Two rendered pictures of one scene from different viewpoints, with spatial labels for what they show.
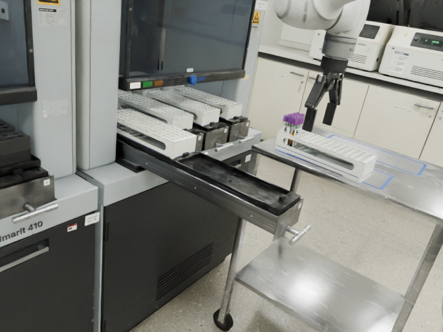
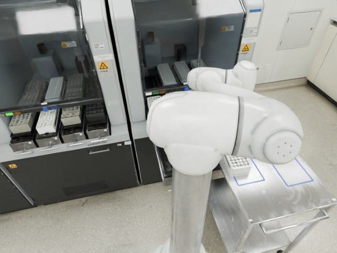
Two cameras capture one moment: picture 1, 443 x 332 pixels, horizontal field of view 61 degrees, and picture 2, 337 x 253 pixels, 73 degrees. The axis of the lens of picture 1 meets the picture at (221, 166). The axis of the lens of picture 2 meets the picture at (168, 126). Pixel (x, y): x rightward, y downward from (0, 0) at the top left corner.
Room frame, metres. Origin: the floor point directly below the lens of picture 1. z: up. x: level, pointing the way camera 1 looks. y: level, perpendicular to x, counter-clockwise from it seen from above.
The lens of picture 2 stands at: (0.30, -0.65, 1.80)
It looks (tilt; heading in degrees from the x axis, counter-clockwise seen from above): 43 degrees down; 46
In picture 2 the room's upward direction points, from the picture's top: 2 degrees counter-clockwise
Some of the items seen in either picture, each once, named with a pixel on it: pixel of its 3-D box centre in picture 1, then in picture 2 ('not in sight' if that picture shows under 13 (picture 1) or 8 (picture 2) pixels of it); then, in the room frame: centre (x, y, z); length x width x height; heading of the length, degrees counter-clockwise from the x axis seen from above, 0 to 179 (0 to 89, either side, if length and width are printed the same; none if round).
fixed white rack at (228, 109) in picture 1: (206, 103); not in sight; (1.53, 0.10, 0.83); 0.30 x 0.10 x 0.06; 57
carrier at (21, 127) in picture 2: not in sight; (20, 127); (0.37, 0.74, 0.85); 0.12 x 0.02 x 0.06; 147
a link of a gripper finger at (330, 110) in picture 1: (329, 114); not in sight; (1.19, -0.32, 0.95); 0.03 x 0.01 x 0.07; 53
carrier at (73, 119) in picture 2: not in sight; (71, 120); (0.63, 0.57, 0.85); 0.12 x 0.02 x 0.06; 148
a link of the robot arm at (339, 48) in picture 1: (338, 47); not in sight; (1.14, -0.28, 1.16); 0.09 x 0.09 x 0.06
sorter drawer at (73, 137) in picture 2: not in sight; (77, 106); (0.76, 0.77, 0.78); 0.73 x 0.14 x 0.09; 57
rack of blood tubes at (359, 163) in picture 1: (323, 151); (230, 149); (1.11, -0.31, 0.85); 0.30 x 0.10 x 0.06; 53
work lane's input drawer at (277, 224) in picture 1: (191, 170); (163, 137); (0.97, 0.08, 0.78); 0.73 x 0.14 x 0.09; 57
